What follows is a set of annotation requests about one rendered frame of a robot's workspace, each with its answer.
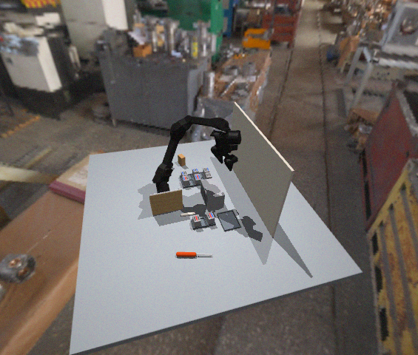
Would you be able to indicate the orange screwdriver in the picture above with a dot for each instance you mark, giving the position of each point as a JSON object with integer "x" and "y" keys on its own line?
{"x": 188, "y": 254}

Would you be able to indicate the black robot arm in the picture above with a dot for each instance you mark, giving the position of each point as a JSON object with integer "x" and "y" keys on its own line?
{"x": 178, "y": 130}

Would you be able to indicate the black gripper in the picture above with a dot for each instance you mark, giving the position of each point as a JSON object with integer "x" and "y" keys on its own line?
{"x": 220, "y": 151}

